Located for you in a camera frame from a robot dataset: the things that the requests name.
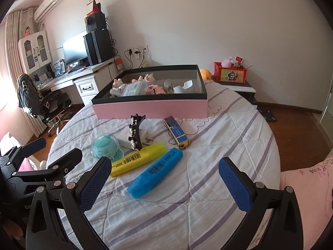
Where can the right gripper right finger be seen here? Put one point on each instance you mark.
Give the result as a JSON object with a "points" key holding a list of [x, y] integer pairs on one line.
{"points": [[284, 229]]}

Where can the white air conditioner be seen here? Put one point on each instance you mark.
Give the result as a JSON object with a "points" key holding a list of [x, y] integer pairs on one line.
{"points": [[44, 8]]}

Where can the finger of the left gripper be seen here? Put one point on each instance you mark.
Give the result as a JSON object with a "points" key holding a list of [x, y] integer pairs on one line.
{"points": [[57, 163], [18, 157]]}

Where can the baby doll blue dress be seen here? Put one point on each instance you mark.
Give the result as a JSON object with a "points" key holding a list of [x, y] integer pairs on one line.
{"points": [[141, 78]]}

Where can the black speaker box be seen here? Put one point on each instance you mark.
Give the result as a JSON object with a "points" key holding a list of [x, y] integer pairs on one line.
{"points": [[96, 21]]}

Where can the blue highlighter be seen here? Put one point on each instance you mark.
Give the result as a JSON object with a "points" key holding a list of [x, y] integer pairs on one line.
{"points": [[152, 176]]}

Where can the black computer tower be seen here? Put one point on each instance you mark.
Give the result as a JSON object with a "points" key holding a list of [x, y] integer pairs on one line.
{"points": [[98, 46]]}

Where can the striped quilted table cover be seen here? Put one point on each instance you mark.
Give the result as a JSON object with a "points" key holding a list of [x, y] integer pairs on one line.
{"points": [[191, 208]]}

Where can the beige curtain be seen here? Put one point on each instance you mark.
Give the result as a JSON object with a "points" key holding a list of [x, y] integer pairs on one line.
{"points": [[12, 33]]}

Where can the pink clothed person leg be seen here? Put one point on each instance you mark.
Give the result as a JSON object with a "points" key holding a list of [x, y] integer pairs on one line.
{"points": [[313, 189]]}

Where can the yellow highlighter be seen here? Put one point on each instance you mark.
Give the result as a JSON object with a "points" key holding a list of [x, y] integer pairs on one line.
{"points": [[138, 158]]}

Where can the black office chair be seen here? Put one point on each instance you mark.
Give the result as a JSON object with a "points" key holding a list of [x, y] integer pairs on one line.
{"points": [[53, 109]]}

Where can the teal toy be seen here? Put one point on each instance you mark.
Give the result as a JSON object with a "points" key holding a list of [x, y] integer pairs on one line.
{"points": [[107, 145]]}

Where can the doll on cabinet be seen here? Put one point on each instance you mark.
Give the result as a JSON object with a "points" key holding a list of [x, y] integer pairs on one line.
{"points": [[27, 32]]}

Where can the pink and black box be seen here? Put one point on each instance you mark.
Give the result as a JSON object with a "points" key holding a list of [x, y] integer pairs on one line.
{"points": [[185, 106]]}

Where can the black floor scale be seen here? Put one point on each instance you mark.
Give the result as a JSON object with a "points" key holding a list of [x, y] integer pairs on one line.
{"points": [[267, 115]]}

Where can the low black white cabinet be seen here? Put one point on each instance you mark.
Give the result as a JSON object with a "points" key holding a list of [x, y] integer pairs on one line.
{"points": [[245, 90]]}

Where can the pink white block figure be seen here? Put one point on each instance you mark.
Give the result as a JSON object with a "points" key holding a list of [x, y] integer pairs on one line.
{"points": [[118, 84]]}

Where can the pink block donut figure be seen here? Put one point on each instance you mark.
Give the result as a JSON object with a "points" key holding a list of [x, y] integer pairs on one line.
{"points": [[155, 90]]}

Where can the orange capped bottle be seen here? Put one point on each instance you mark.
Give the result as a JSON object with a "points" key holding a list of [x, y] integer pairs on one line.
{"points": [[118, 62]]}

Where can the white desk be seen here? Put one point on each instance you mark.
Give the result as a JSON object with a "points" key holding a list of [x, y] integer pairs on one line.
{"points": [[88, 81]]}

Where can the yellow octopus plush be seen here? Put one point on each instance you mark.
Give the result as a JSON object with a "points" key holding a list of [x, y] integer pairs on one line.
{"points": [[206, 74]]}

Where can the red toy storage box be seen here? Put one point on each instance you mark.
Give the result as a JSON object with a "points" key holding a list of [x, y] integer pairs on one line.
{"points": [[230, 75]]}

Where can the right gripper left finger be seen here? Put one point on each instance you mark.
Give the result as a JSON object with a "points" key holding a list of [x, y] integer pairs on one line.
{"points": [[45, 229]]}

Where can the black computer monitor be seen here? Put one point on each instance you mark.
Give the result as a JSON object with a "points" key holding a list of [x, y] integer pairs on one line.
{"points": [[74, 49]]}

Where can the black hair clip white flowers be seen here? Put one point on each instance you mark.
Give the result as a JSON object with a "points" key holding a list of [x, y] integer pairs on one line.
{"points": [[135, 131]]}

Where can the white glass-door cabinet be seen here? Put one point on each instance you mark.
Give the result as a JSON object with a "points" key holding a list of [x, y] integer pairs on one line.
{"points": [[34, 52]]}

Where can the clear box with blue cloth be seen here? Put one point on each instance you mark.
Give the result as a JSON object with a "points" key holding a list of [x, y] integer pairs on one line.
{"points": [[135, 89]]}

